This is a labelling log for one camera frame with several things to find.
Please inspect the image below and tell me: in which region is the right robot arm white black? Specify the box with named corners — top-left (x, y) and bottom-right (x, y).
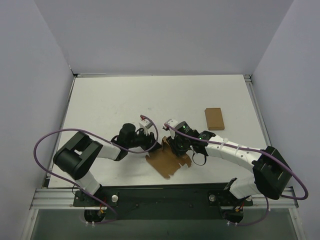
top-left (163, 119), bottom-right (291, 200)

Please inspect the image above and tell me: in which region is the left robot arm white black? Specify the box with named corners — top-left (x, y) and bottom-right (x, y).
top-left (53, 122), bottom-right (162, 206)

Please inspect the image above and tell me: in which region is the small folded cardboard box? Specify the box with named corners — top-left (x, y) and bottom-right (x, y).
top-left (204, 108), bottom-right (225, 131)

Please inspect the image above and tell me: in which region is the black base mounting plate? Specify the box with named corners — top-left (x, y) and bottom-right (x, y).
top-left (73, 183), bottom-right (253, 223)

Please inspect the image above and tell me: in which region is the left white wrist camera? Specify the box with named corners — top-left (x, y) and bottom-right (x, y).
top-left (139, 115), bottom-right (153, 134)

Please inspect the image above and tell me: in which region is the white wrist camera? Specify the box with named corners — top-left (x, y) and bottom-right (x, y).
top-left (162, 119), bottom-right (179, 131)
top-left (139, 115), bottom-right (153, 134)

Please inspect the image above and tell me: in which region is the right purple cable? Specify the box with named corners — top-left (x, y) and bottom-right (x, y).
top-left (164, 123), bottom-right (309, 227)

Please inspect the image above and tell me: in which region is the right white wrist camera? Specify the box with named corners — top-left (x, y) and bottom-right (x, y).
top-left (162, 119), bottom-right (179, 131)

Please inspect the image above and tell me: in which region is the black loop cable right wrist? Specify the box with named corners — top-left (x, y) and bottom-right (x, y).
top-left (191, 151), bottom-right (207, 166)

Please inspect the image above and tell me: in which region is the aluminium frame rail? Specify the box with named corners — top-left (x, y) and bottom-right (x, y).
top-left (243, 74), bottom-right (273, 146)

